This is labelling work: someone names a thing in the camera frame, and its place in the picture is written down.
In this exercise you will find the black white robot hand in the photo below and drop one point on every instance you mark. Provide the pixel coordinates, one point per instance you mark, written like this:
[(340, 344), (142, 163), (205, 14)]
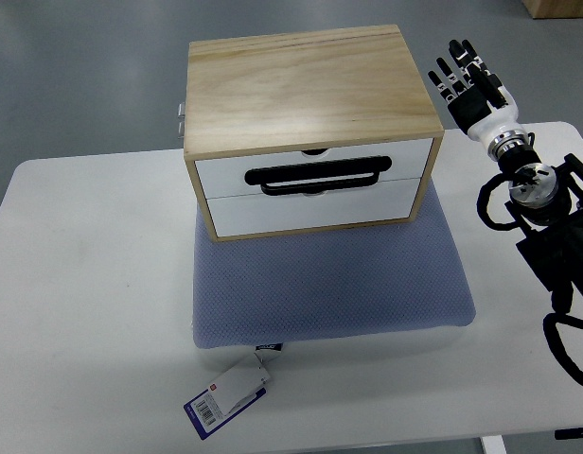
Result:
[(477, 100)]

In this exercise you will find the wooden drawer cabinet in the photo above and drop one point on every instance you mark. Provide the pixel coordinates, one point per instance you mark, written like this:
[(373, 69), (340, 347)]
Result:
[(309, 92)]

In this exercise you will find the cardboard box corner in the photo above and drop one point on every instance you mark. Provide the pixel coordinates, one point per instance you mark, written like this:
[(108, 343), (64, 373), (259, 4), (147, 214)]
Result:
[(555, 9)]

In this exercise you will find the blue mesh cushion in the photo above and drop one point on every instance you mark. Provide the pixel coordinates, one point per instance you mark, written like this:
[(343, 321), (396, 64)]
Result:
[(330, 284)]

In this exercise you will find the white table leg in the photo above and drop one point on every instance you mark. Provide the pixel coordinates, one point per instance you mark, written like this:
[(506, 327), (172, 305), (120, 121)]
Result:
[(493, 444)]

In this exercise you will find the white blue product tag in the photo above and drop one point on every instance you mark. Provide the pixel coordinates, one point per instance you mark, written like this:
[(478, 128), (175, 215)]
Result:
[(232, 392)]

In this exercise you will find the grey table clamp bracket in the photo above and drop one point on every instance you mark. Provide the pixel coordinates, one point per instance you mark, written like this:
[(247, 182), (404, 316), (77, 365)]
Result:
[(181, 114)]

